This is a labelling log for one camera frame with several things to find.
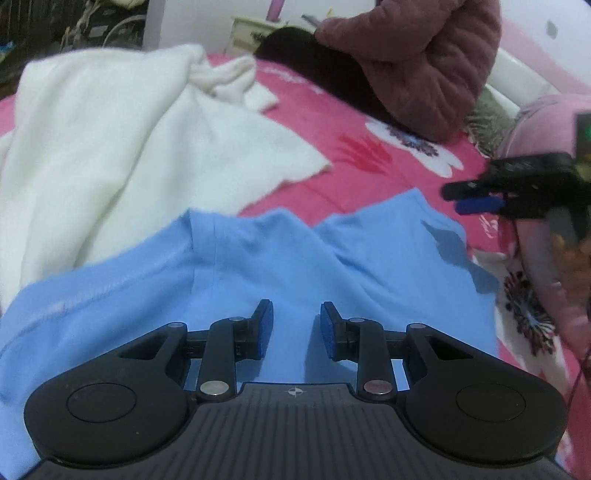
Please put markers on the pink quilt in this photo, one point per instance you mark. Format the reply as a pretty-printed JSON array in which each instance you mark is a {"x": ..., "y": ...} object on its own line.
[{"x": 535, "y": 124}]

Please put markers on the pink bed headboard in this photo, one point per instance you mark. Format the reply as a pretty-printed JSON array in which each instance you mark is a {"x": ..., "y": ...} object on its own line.
[{"x": 521, "y": 74}]

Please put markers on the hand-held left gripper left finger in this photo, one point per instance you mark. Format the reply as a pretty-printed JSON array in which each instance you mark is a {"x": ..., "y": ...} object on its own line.
[{"x": 265, "y": 330}]

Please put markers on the white fleece garment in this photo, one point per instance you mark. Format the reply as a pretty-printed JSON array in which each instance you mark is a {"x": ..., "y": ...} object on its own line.
[{"x": 115, "y": 138}]

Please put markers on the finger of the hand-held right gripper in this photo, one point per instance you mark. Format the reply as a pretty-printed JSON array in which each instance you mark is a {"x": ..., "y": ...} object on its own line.
[
  {"x": 480, "y": 205},
  {"x": 471, "y": 190}
]

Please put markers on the grey-green cushion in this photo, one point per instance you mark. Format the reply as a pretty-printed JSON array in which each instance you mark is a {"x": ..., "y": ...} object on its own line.
[{"x": 489, "y": 120}]

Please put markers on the purple cup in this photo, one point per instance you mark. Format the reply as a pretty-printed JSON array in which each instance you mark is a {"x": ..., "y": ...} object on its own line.
[{"x": 275, "y": 8}]

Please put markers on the white nightstand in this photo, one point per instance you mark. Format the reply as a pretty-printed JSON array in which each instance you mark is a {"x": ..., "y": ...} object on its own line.
[{"x": 244, "y": 32}]

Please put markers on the wheelchair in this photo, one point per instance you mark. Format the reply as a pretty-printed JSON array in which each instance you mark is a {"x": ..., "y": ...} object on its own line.
[{"x": 83, "y": 21}]

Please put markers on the pink floral bedsheet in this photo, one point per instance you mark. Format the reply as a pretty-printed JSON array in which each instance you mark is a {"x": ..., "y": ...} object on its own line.
[{"x": 369, "y": 152}]

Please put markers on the blue shirt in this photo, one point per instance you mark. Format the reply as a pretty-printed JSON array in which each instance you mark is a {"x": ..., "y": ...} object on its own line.
[{"x": 258, "y": 258}]

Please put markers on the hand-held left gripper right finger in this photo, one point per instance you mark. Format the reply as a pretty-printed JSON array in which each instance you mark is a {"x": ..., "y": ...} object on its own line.
[{"x": 327, "y": 332}]

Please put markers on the small wall fixture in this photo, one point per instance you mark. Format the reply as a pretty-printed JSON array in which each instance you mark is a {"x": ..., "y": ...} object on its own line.
[{"x": 551, "y": 27}]

